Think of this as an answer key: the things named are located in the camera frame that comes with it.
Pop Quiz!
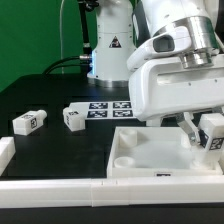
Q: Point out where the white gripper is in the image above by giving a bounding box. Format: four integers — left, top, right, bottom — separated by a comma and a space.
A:
129, 54, 224, 146

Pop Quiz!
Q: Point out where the white square tabletop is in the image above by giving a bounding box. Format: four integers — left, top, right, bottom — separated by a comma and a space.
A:
107, 127, 223, 178

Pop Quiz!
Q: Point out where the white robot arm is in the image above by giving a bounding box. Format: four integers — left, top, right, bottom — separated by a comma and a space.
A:
84, 0, 224, 144

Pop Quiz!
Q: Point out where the white right fence bar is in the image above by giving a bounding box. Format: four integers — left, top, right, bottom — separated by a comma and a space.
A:
219, 157, 224, 175

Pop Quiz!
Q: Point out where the white fence bar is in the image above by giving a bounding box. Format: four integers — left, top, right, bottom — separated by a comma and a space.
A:
0, 137, 16, 176
0, 176, 224, 208
219, 157, 224, 175

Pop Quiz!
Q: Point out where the white front fence bar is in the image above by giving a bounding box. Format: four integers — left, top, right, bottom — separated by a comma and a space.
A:
0, 176, 224, 208

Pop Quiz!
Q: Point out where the white fiducial marker sheet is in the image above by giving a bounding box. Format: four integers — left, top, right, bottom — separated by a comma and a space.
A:
69, 101, 134, 120

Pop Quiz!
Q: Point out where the white left fence bar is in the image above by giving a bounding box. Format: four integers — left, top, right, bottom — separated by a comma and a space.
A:
0, 137, 16, 176

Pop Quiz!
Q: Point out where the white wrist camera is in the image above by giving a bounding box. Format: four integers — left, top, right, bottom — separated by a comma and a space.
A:
127, 26, 191, 71

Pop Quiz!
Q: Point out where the black cable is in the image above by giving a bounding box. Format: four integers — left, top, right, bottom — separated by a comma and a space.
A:
42, 0, 98, 76

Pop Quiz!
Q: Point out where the grey thin cable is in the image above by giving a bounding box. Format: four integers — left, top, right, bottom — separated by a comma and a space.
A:
59, 0, 66, 75

